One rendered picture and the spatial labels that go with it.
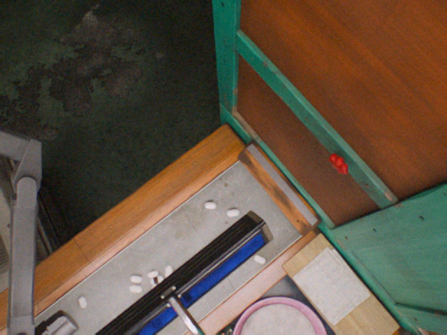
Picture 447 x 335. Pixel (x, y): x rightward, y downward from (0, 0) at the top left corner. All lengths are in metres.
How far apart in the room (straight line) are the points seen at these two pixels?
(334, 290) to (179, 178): 0.55
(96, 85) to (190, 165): 1.18
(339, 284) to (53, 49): 1.98
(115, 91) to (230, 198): 1.21
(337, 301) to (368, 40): 0.82
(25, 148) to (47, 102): 1.39
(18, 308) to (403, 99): 0.92
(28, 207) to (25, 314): 0.27
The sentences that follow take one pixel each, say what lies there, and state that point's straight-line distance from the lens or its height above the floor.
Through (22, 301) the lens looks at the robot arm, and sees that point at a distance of 1.06.
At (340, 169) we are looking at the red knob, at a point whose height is 1.24.
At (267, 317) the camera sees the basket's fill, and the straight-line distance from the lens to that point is 1.18.
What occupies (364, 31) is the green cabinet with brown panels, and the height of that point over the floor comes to 1.51.
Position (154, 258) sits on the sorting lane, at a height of 0.74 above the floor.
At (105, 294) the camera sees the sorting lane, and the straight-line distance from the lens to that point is 1.22.
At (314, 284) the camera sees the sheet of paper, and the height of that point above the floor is 0.78.
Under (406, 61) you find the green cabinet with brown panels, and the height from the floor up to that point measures 1.52.
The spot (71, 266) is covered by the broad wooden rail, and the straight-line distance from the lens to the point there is 1.22.
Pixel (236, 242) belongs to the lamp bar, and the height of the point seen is 1.11.
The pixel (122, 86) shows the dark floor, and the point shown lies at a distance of 2.21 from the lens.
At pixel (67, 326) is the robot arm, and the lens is 1.11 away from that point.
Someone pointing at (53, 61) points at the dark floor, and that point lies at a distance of 2.43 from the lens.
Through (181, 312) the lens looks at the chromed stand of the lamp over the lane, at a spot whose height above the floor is 1.12.
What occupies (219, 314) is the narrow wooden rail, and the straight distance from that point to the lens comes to 1.14.
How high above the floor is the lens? 1.90
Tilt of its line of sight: 75 degrees down
